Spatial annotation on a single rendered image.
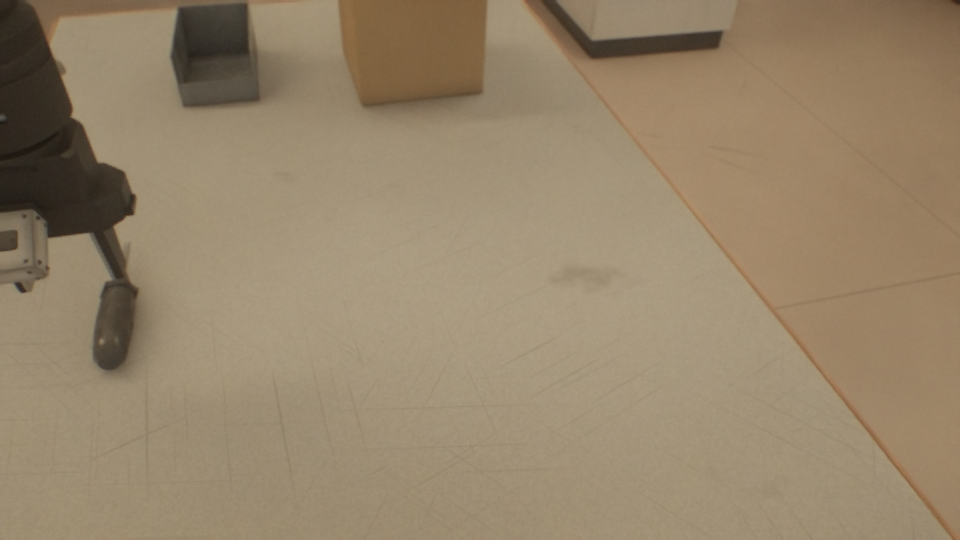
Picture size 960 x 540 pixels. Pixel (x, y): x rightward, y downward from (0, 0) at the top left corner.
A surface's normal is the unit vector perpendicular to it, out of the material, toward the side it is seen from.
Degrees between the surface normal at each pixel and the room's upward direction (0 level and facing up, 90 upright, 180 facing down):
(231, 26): 90
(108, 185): 0
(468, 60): 90
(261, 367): 0
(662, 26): 90
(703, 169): 0
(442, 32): 90
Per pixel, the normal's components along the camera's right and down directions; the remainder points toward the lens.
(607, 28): 0.26, 0.65
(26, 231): 0.17, -0.31
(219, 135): 0.04, -0.74
